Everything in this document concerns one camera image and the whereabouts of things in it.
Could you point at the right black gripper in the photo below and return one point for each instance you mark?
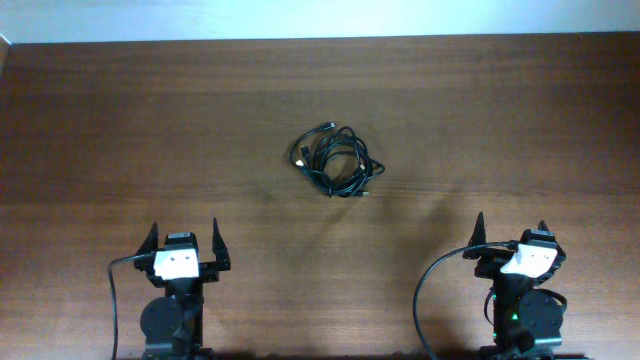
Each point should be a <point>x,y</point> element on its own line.
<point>493,262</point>

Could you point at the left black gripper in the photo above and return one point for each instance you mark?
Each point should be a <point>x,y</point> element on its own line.
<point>209,269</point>

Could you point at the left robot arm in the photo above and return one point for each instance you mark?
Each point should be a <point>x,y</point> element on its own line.
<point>173,323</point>

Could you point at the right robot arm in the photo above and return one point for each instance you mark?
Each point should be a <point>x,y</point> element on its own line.
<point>526,318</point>

